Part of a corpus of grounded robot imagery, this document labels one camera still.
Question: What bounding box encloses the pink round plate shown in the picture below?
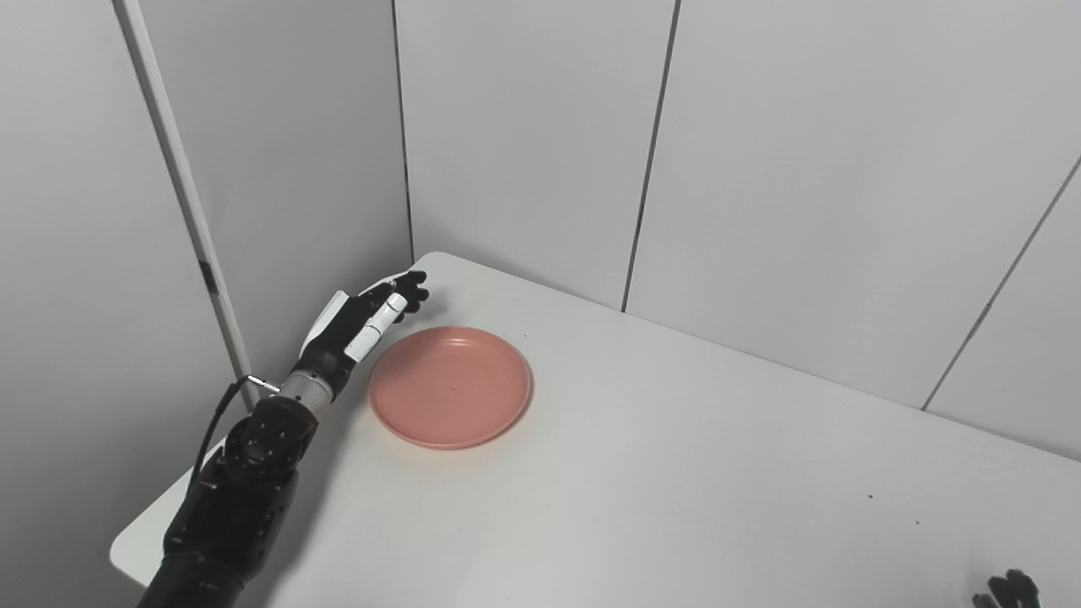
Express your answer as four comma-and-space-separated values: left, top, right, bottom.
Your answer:
368, 327, 533, 450

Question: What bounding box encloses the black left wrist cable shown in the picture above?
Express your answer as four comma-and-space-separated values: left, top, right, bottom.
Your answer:
187, 375, 281, 491

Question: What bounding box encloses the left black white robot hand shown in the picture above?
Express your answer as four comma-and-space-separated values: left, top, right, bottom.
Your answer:
300, 270, 430, 391

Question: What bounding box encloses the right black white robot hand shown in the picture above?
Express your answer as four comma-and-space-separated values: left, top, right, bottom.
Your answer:
971, 568, 1041, 608

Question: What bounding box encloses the white partition corner post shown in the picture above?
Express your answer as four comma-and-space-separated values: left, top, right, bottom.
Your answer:
112, 0, 260, 410

